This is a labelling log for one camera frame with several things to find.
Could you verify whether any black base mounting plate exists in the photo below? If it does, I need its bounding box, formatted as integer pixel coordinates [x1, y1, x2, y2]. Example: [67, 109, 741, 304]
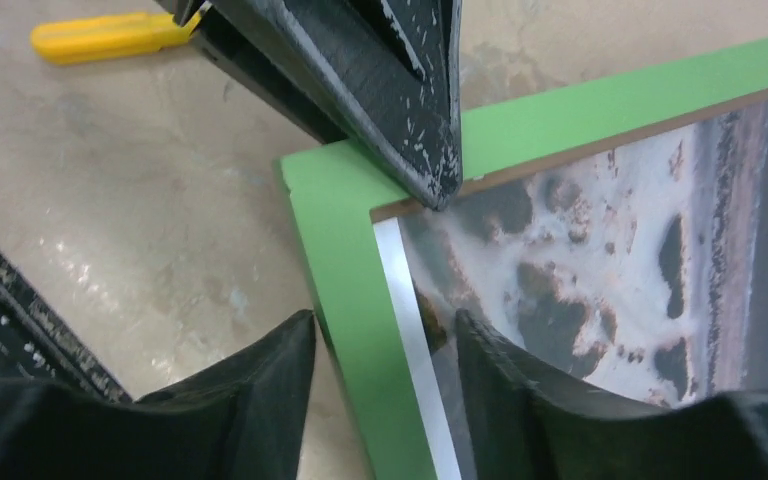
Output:
[0, 252, 131, 403]

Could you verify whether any green picture frame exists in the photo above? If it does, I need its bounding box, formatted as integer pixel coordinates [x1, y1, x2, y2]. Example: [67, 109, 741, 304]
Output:
[278, 38, 768, 479]

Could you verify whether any yellow handled screwdriver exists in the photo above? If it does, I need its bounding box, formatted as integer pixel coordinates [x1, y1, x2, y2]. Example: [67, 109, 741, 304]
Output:
[29, 5, 209, 65]

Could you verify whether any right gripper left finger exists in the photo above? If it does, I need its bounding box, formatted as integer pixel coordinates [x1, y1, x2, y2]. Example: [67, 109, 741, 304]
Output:
[0, 310, 317, 479]

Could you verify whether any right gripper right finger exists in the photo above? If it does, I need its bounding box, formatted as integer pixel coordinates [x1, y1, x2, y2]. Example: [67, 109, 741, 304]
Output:
[455, 310, 768, 479]

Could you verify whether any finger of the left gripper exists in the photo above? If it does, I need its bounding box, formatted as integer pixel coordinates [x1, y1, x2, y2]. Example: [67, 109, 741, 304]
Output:
[210, 1, 463, 211]
[190, 7, 347, 144]

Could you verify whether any landscape photo in frame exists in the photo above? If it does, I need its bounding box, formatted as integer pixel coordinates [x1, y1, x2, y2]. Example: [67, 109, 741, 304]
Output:
[374, 100, 768, 479]

